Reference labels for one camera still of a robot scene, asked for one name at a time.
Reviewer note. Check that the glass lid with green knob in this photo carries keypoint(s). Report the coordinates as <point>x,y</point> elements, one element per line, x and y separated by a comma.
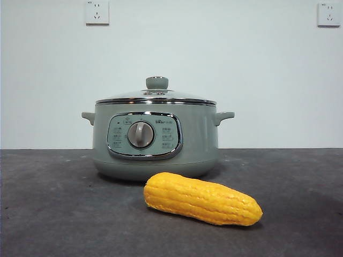
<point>156,81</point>

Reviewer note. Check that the yellow corn cob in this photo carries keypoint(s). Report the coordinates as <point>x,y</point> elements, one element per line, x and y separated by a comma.
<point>203,199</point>

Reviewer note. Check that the pale green electric cooking pot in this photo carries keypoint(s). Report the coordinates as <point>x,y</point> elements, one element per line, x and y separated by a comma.
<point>193,139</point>

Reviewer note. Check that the white wall socket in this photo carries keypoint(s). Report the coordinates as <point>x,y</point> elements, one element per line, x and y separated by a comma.
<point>329,14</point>
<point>97,12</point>

